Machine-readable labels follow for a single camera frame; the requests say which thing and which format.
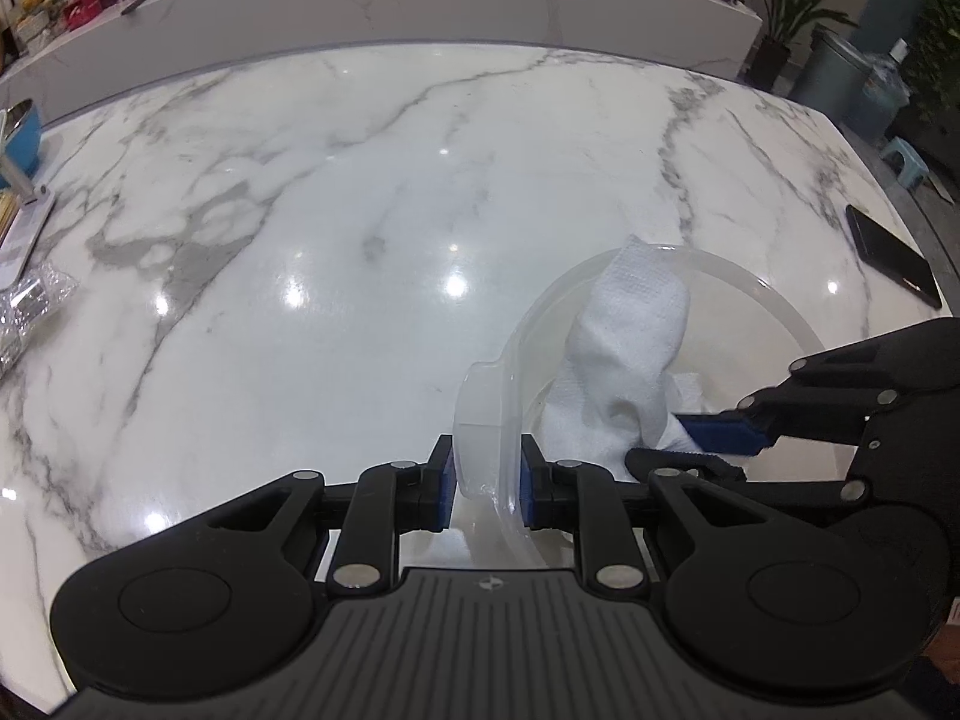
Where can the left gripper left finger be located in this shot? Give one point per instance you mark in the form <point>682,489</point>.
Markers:
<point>437,486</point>

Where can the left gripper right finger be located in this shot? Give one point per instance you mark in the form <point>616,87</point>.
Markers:
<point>536,499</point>

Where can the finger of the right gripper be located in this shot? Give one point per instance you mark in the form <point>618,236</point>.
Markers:
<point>727,433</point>
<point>643,462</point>

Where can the white cloth towel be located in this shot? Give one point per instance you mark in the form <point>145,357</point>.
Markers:
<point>610,394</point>

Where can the clear plastic bowl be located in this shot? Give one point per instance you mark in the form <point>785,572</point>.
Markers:
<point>740,336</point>

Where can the blue metal-lined bowl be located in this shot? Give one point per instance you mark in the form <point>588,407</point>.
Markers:
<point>21,138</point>

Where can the black smartphone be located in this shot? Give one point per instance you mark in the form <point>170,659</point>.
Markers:
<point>889,255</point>

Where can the small grey step stool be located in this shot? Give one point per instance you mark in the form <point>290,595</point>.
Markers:
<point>910,169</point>

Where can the grey trash bin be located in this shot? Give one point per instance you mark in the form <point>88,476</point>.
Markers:
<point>832,77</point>

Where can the potted green plant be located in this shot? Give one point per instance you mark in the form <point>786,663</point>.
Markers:
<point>784,20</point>

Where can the crumpled clear plastic bag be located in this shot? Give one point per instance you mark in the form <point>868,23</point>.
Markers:
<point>40,294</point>

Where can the white tablet stand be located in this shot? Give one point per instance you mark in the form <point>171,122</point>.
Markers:
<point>24,232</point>

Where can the wooden chopsticks box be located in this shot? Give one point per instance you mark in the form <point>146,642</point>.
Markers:
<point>9,208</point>

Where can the red gift box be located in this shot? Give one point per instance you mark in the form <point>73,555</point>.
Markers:
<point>81,12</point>

